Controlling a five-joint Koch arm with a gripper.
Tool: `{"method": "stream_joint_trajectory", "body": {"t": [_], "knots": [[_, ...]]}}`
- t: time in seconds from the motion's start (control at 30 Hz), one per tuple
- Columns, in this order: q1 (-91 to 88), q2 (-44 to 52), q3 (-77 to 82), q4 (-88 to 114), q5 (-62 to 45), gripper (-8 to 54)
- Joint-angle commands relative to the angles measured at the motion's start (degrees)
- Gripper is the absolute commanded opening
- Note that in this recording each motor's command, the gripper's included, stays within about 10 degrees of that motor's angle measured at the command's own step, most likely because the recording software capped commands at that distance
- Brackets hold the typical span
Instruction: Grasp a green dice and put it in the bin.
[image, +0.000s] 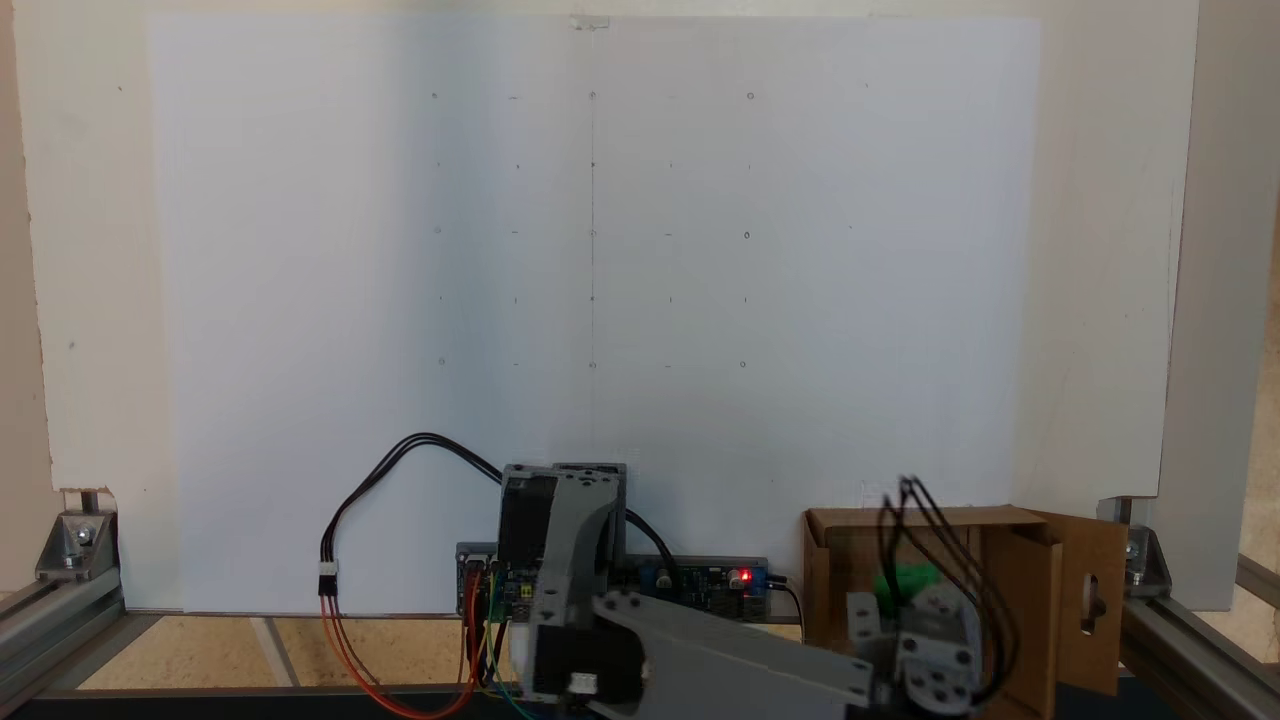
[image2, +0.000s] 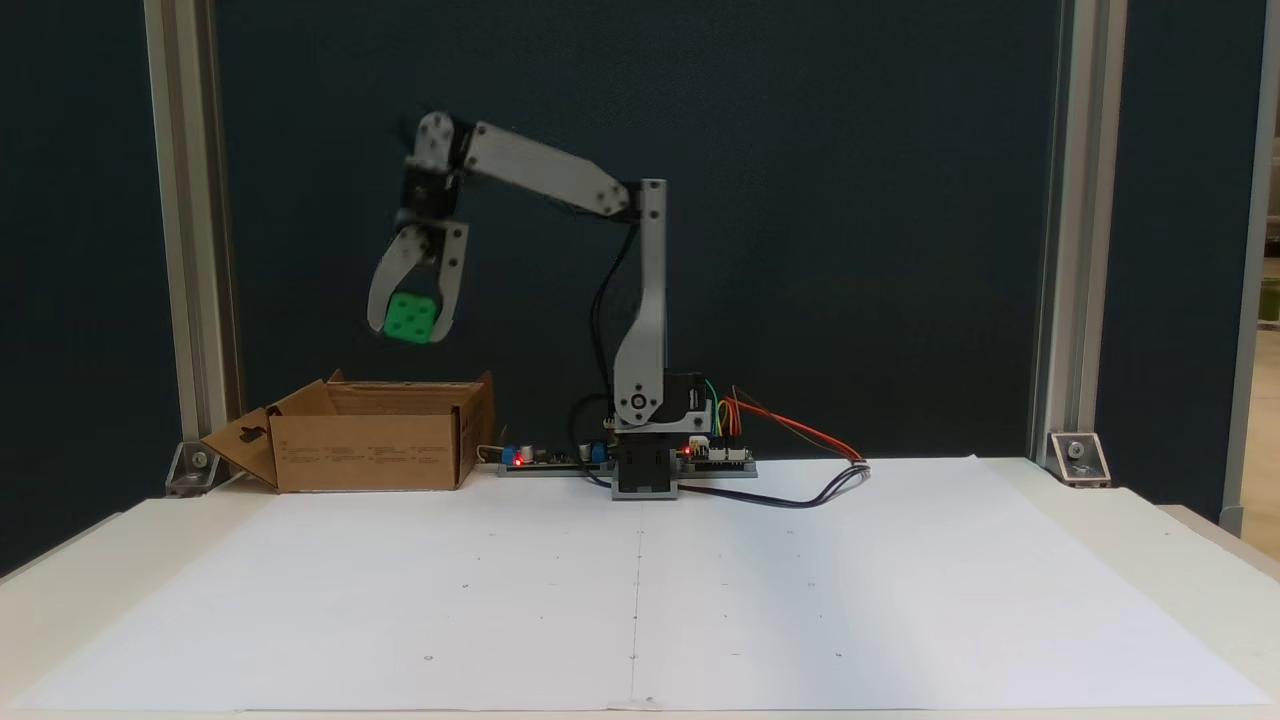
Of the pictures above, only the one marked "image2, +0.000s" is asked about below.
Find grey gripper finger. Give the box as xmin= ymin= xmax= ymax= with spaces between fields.
xmin=427 ymin=221 xmax=470 ymax=344
xmin=366 ymin=227 xmax=442 ymax=335

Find green die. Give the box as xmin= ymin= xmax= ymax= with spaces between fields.
xmin=384 ymin=291 xmax=441 ymax=347

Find open cardboard box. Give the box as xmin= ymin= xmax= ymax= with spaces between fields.
xmin=200 ymin=370 xmax=496 ymax=493

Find circuit board with blue parts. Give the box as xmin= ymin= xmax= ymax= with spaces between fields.
xmin=499 ymin=436 xmax=613 ymax=477

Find circuit board with white connector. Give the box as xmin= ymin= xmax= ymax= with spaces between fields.
xmin=679 ymin=436 xmax=758 ymax=479

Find black arm wire loops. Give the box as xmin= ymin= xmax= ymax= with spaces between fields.
xmin=568 ymin=200 xmax=643 ymax=473

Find aluminium frame post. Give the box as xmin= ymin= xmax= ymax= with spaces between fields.
xmin=1028 ymin=0 xmax=1129 ymax=466
xmin=143 ymin=0 xmax=244 ymax=471
xmin=1220 ymin=0 xmax=1280 ymax=538

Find metal corner bracket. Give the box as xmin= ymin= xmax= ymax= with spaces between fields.
xmin=165 ymin=440 xmax=247 ymax=498
xmin=1046 ymin=431 xmax=1112 ymax=489

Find orange and red wires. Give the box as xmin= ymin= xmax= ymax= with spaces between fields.
xmin=728 ymin=385 xmax=865 ymax=465

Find long black cable bundle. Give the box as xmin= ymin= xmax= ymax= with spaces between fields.
xmin=585 ymin=462 xmax=873 ymax=510

